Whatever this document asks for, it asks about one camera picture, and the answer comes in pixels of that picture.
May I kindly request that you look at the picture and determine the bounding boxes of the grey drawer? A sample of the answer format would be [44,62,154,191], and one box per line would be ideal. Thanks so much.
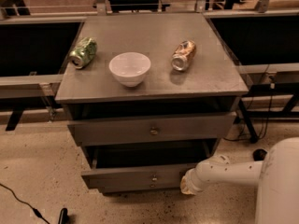
[68,112,236,147]
[81,139,215,194]

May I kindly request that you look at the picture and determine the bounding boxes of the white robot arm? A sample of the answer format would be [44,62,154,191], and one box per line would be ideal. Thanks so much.
[180,137,299,224]

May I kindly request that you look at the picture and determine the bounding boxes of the grey top drawer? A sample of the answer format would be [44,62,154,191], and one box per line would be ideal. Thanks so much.
[68,112,236,147]

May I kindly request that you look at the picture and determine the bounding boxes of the grey wooden drawer cabinet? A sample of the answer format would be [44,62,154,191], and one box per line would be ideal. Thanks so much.
[55,13,249,170]

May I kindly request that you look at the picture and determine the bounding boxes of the black shoe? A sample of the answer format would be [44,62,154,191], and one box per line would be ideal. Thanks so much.
[252,148,267,161]

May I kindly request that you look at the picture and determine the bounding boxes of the white ceramic bowl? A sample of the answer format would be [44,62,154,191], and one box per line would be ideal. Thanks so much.
[108,52,151,87]

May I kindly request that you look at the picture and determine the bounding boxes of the crushed orange soda can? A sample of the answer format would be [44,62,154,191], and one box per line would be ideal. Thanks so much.
[171,40,196,72]

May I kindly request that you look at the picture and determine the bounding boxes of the crushed green soda can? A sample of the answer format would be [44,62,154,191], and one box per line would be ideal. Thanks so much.
[69,37,97,69]

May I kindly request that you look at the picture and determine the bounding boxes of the black cables by table leg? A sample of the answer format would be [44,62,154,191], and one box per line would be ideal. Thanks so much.
[222,64,277,143]

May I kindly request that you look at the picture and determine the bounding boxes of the black floor cable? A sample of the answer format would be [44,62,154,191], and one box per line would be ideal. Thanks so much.
[0,182,52,224]

